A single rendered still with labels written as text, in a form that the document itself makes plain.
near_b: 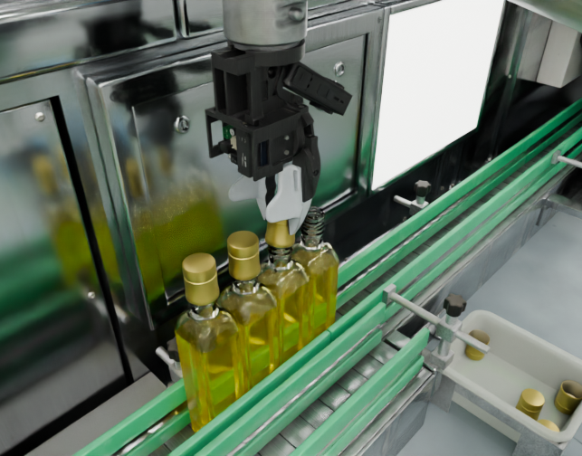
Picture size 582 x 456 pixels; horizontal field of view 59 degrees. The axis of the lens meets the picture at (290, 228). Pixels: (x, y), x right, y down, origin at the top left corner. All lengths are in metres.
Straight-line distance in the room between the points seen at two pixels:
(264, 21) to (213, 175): 0.27
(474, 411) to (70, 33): 0.76
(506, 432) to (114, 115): 0.71
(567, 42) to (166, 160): 1.21
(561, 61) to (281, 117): 1.20
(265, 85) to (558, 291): 0.90
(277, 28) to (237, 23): 0.03
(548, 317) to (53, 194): 0.94
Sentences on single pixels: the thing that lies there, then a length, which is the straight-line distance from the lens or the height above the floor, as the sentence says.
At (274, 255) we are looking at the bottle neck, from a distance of 0.61.
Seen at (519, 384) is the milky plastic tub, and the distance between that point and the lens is 1.00.
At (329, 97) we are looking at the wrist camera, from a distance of 0.55.
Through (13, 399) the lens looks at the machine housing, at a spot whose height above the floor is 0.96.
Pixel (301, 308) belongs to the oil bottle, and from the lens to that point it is 0.67.
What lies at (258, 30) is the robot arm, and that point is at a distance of 0.47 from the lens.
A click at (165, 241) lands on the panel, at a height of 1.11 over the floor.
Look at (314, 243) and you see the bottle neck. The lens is 0.65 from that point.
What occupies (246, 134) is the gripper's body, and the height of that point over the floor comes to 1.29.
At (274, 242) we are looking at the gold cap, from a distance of 0.60.
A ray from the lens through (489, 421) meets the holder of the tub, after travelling 0.91.
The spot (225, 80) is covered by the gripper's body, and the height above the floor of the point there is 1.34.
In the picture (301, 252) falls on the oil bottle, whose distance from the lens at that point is 0.66.
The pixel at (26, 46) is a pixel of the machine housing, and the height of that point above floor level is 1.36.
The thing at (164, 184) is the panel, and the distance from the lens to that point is 0.64.
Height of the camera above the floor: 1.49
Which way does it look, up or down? 35 degrees down
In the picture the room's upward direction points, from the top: straight up
